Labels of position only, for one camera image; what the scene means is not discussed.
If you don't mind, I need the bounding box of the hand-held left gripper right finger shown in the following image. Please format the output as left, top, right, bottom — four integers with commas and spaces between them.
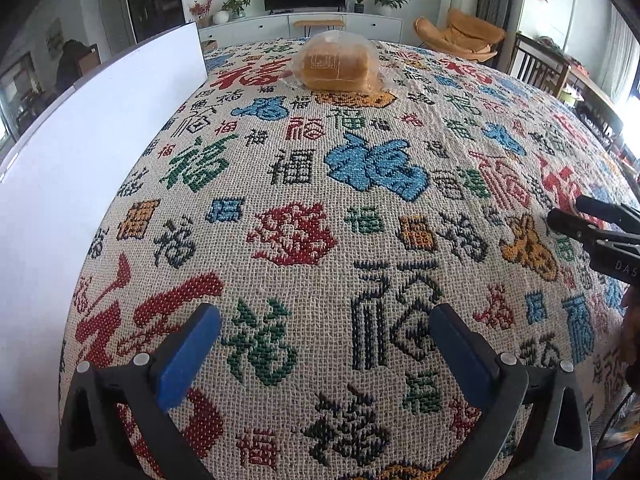
429, 302, 593, 480

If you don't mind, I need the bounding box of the red flower plant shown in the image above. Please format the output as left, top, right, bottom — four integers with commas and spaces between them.
188, 0, 215, 29

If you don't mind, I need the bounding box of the patterned woven tablecloth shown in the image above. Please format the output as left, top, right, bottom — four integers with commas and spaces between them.
57, 37, 640, 480

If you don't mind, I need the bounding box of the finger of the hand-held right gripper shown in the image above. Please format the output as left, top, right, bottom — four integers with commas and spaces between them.
546, 208, 613, 266
575, 195, 640, 241

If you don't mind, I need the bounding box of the orange lounge chair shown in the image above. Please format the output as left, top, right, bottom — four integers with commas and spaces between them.
414, 8, 507, 64

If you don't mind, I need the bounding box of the green potted plant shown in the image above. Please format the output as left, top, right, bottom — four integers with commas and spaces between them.
214, 0, 254, 24

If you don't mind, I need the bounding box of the person's right hand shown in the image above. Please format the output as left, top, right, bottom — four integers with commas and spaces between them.
619, 287, 640, 392

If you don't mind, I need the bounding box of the black cable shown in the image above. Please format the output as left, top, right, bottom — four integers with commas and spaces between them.
596, 391, 640, 457

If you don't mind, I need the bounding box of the wooden stool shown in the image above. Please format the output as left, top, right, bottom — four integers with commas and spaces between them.
294, 18, 347, 39

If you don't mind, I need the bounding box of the wooden side table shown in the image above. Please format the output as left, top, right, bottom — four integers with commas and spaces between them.
565, 60, 640, 173

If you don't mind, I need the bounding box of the dark wooden chair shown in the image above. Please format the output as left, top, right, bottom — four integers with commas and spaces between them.
507, 32, 572, 99

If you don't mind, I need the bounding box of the black jacket on chair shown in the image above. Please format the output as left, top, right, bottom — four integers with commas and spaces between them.
55, 39, 99, 94

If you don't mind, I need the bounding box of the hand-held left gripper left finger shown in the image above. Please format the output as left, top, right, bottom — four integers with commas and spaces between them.
59, 302, 223, 480

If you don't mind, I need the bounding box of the bread loaf in clear bag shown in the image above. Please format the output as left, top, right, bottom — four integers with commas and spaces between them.
291, 30, 382, 96

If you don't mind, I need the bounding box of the white board panel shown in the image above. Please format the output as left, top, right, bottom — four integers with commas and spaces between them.
0, 21, 209, 469

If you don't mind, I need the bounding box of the white low cabinet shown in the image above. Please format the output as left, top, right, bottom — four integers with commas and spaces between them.
197, 12, 405, 52

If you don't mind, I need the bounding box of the dark tall cabinet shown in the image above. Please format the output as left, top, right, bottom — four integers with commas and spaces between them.
122, 0, 182, 44

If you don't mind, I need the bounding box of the framed wall picture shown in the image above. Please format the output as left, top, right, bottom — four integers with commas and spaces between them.
46, 18, 66, 59

